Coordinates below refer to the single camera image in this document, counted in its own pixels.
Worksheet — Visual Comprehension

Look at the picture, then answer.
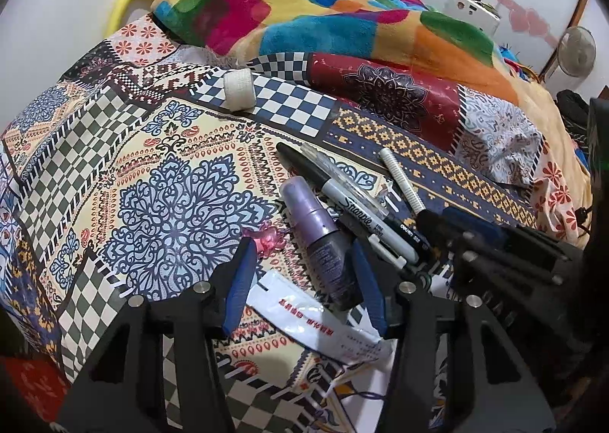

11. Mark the purple spray bottle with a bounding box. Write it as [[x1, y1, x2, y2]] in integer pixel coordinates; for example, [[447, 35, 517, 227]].
[[280, 176, 366, 312]]

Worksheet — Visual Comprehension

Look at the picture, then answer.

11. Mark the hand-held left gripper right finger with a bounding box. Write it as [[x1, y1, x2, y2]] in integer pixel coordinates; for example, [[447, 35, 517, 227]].
[[349, 243, 557, 433]]

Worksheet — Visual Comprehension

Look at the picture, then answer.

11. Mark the pink hair clip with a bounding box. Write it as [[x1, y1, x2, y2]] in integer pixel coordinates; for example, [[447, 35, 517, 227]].
[[251, 224, 286, 257]]

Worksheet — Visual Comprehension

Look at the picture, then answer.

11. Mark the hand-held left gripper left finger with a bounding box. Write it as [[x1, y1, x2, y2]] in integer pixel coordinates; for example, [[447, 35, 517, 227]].
[[57, 238, 260, 433]]

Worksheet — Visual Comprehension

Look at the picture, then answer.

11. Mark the white pen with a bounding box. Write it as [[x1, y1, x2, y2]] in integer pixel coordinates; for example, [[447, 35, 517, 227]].
[[379, 148, 425, 214]]

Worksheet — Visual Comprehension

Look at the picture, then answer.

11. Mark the clear pen with black cap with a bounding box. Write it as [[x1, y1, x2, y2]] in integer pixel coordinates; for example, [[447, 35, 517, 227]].
[[301, 143, 433, 263]]

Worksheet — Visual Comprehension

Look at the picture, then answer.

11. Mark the black cable with clip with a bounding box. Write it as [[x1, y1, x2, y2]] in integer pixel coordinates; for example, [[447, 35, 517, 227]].
[[566, 207, 593, 236]]

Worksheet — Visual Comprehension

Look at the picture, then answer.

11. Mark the colourful patchwork blanket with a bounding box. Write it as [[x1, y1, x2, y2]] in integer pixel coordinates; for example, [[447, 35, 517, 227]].
[[151, 0, 595, 248]]

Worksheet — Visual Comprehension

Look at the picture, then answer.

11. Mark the red patterned cloth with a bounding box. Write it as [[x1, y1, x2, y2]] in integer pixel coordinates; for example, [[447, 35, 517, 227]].
[[0, 357, 72, 424]]

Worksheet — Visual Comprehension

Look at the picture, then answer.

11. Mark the white wall box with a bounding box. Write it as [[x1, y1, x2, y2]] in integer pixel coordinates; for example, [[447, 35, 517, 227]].
[[450, 0, 501, 34]]

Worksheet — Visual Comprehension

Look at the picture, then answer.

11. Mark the black and grey marker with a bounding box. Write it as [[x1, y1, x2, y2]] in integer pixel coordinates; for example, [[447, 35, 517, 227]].
[[276, 142, 409, 269]]

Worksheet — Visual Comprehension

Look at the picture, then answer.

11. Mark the white paper packet red print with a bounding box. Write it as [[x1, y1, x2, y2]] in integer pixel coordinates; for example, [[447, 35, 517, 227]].
[[245, 269, 395, 365]]

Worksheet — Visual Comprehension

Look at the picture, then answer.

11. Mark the white standing fan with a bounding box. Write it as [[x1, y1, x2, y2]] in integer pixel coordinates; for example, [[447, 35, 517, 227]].
[[545, 26, 598, 82]]

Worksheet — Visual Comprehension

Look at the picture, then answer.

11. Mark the white tape roll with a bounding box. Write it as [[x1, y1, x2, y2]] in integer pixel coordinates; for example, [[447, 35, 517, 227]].
[[223, 70, 258, 111]]

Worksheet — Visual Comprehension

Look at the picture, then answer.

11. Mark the dark cloth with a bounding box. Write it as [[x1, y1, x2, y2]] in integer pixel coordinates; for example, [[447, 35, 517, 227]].
[[554, 89, 593, 148]]

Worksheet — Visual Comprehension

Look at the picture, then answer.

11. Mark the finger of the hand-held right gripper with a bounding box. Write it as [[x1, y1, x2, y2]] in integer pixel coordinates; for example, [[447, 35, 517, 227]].
[[418, 209, 558, 287], [444, 207, 571, 263]]

